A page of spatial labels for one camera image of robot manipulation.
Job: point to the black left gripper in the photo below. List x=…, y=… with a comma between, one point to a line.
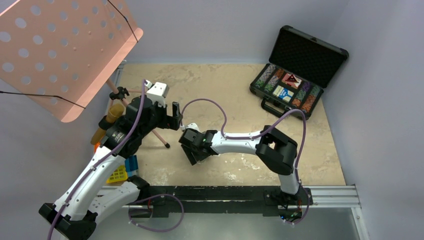
x=167, y=121

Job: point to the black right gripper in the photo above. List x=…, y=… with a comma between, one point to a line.
x=192, y=155

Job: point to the blue playing card deck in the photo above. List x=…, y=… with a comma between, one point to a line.
x=282, y=93

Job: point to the red playing card deck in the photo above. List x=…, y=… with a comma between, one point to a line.
x=294, y=85

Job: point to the black poker chip case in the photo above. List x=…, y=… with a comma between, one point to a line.
x=308, y=58

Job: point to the triangular all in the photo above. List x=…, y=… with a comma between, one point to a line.
x=292, y=79

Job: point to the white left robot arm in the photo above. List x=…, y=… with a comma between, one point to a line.
x=79, y=210

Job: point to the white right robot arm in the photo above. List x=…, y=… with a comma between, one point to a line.
x=275, y=149

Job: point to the blue toy brick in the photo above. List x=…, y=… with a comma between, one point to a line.
x=131, y=166

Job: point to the wooden mallet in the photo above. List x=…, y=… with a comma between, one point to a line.
x=113, y=113

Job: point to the yellow toy brick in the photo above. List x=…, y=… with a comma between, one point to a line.
x=119, y=175

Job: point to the left outer chip row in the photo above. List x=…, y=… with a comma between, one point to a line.
x=265, y=75

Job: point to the orange toy piece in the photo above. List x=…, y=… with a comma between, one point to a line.
x=95, y=147

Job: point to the left inner chip row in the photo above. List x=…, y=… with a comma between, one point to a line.
x=273, y=80

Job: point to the pink music stand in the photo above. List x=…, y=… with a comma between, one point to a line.
x=59, y=54

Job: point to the right outer chip row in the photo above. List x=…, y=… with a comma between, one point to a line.
x=307, y=105

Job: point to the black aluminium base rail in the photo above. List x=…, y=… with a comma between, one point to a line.
x=269, y=201

